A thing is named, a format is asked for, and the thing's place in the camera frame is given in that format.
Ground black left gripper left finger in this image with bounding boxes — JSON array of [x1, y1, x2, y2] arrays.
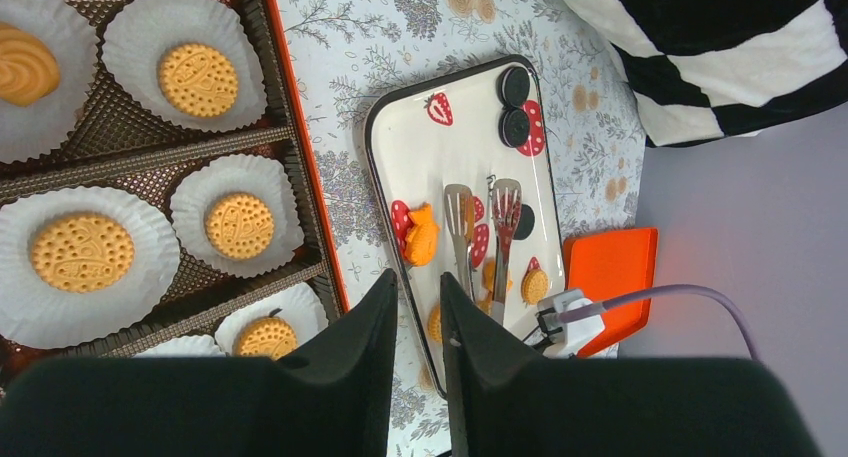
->
[[1, 270, 398, 456]]

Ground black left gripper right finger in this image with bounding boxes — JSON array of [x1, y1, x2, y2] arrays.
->
[[440, 273, 820, 456]]

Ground round tan biscuit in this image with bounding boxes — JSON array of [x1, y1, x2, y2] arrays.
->
[[204, 193, 275, 261], [158, 43, 239, 118], [1, 22, 61, 107], [233, 317, 298, 360], [427, 305, 443, 344], [30, 213, 135, 293], [521, 268, 549, 305]]

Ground orange tin lid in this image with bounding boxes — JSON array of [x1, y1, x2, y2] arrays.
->
[[563, 227, 659, 358]]

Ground black sandwich cookie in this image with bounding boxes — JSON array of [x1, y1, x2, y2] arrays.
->
[[497, 66, 530, 108], [499, 108, 530, 148], [513, 204, 536, 241]]

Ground metal serving tongs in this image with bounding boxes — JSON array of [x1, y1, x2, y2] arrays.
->
[[443, 178, 522, 323]]

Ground white strawberry tray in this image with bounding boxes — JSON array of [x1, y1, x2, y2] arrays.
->
[[364, 55, 566, 394]]

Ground orange cookie tin box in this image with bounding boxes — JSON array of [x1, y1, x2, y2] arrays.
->
[[1, 0, 348, 357]]

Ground white paper cupcake liner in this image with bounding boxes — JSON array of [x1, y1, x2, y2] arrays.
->
[[1, 187, 180, 349], [1, 0, 98, 163], [136, 335, 226, 358], [170, 154, 305, 278], [214, 283, 329, 360], [102, 0, 267, 132]]

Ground orange swirl cookie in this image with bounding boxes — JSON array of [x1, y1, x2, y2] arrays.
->
[[404, 203, 440, 266], [482, 259, 496, 293]]

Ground checkered black white pillow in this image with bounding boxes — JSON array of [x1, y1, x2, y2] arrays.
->
[[563, 0, 847, 147]]

